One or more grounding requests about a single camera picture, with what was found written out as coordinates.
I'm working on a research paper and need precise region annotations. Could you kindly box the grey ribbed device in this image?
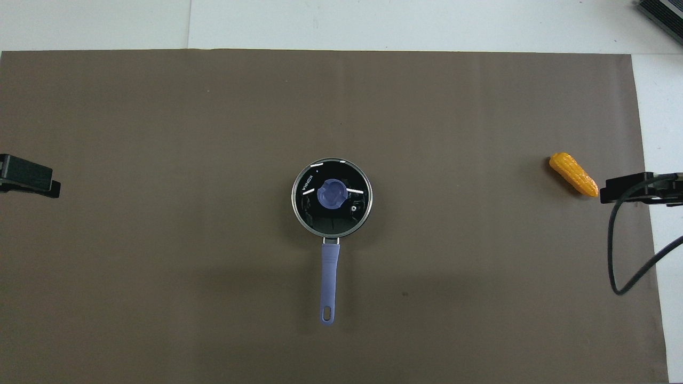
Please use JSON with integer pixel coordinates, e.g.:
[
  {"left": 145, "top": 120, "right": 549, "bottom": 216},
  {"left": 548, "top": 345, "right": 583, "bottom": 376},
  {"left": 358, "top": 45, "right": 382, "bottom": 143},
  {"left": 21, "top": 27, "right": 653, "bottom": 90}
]
[{"left": 637, "top": 0, "right": 683, "bottom": 38}]

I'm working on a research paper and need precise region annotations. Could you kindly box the brown table mat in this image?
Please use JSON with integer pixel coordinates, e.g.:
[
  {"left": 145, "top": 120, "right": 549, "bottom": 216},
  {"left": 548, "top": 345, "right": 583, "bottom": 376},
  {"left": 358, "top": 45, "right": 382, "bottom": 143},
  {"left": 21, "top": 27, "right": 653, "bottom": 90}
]
[{"left": 0, "top": 50, "right": 670, "bottom": 384}]

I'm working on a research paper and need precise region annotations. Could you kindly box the yellow toy corn cob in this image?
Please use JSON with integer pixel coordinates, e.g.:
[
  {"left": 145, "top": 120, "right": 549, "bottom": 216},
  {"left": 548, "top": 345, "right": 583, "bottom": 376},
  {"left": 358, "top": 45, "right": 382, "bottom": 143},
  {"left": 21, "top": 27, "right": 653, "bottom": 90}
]
[{"left": 549, "top": 153, "right": 599, "bottom": 198}]

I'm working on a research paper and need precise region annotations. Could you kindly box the black saucepan purple handle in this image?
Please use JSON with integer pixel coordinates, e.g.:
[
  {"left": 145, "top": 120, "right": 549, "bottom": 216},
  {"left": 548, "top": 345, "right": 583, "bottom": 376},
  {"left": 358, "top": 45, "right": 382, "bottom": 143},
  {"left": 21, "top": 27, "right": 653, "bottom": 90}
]
[{"left": 291, "top": 158, "right": 373, "bottom": 326}]

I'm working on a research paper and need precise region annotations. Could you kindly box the glass lid purple knob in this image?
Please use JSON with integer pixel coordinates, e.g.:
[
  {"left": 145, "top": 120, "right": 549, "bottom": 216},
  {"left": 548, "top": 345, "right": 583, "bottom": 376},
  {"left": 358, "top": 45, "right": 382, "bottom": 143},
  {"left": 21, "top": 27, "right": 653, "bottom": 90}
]
[{"left": 291, "top": 158, "right": 373, "bottom": 238}]

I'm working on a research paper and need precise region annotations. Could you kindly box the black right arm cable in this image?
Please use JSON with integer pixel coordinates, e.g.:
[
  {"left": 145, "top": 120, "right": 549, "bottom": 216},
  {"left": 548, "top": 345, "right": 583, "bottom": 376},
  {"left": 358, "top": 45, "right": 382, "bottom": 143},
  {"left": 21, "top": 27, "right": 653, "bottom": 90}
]
[{"left": 608, "top": 173, "right": 683, "bottom": 296}]

